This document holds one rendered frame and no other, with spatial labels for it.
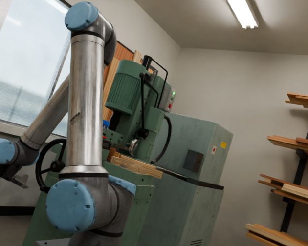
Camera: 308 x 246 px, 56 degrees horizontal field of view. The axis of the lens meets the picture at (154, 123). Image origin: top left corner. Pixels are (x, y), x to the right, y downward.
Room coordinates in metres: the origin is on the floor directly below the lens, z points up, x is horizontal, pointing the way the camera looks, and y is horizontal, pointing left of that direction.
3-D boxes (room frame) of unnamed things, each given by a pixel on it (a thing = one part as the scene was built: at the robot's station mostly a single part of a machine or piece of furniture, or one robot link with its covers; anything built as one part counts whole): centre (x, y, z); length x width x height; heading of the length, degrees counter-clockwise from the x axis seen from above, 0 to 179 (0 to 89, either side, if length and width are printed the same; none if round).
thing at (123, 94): (1.79, 0.24, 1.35); 0.18 x 0.18 x 0.31
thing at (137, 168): (1.57, 0.01, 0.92); 0.14 x 0.09 x 0.04; 152
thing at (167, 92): (2.01, -0.04, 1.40); 0.10 x 0.06 x 0.16; 152
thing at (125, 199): (1.06, 0.06, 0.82); 0.17 x 0.15 x 0.18; 157
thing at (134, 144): (1.85, 0.06, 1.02); 0.12 x 0.03 x 0.12; 152
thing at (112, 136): (1.81, 0.22, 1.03); 0.14 x 0.07 x 0.09; 152
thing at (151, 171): (1.75, 0.17, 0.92); 0.67 x 0.02 x 0.04; 62
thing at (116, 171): (1.67, 0.24, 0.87); 0.61 x 0.30 x 0.06; 62
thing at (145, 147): (1.88, 0.01, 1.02); 0.09 x 0.07 x 0.12; 62
